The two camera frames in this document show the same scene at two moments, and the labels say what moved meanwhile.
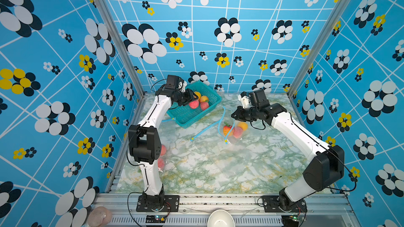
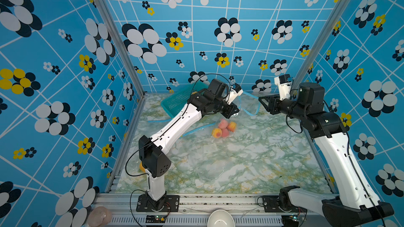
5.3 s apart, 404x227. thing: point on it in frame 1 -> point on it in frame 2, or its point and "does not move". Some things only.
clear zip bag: (232, 131) -> (226, 126)
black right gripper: (239, 110) -> (274, 100)
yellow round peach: (243, 125) -> (216, 133)
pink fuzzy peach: (238, 132) -> (223, 124)
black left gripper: (189, 93) -> (231, 111)
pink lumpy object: (99, 217) does not move
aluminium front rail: (323, 210) does not move
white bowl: (221, 218) does not move
